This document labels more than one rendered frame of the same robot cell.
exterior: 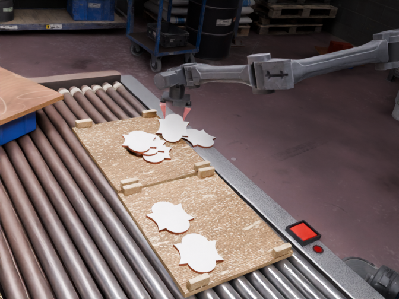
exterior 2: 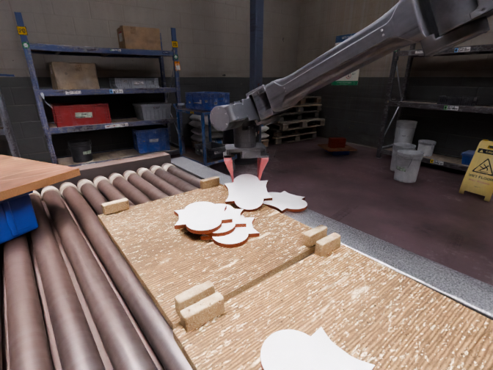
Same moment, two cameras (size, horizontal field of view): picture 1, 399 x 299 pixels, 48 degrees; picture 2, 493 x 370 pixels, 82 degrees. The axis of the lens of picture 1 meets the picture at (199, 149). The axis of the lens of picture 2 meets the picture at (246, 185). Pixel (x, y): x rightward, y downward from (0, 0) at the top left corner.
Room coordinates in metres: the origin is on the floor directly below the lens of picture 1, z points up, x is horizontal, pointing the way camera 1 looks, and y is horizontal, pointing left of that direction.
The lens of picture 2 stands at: (0.77, 0.13, 1.24)
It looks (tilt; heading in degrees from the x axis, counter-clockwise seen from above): 21 degrees down; 359
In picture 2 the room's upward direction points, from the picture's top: straight up
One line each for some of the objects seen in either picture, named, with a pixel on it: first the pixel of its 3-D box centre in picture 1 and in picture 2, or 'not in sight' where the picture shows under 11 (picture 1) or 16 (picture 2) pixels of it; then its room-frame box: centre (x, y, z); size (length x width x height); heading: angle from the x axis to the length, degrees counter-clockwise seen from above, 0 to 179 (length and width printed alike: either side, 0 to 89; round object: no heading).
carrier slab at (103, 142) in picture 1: (140, 149); (205, 227); (1.33, 0.21, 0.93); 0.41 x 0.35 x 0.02; 38
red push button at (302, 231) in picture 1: (303, 233); not in sight; (1.03, -0.35, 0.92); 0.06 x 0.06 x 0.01; 39
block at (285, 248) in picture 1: (281, 250); not in sight; (0.91, -0.27, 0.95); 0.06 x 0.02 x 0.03; 127
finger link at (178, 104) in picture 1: (180, 109); (253, 164); (1.50, 0.09, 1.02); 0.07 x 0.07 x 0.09; 6
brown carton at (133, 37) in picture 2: not in sight; (139, 40); (5.30, 1.57, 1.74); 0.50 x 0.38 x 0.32; 125
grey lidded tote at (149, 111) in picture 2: not in sight; (152, 111); (5.34, 1.51, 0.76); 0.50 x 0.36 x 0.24; 130
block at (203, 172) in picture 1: (206, 171); (328, 244); (1.22, -0.04, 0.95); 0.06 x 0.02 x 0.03; 127
